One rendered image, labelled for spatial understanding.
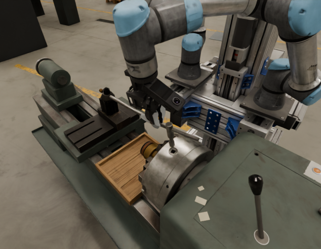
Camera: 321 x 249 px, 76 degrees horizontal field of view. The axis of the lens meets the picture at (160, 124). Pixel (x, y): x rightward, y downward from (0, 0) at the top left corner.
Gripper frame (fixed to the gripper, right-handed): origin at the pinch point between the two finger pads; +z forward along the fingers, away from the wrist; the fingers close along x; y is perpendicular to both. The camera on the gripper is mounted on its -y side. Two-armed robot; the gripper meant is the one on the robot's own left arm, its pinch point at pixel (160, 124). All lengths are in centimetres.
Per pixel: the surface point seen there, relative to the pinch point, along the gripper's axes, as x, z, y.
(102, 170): 12, 43, 35
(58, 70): -25, 23, 101
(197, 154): -3.4, 14.2, -11.6
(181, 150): -1.6, 13.5, -6.0
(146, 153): -0.3, 26.1, 11.5
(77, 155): 12, 40, 52
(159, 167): 7.1, 15.1, -1.6
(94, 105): -29, 53, 86
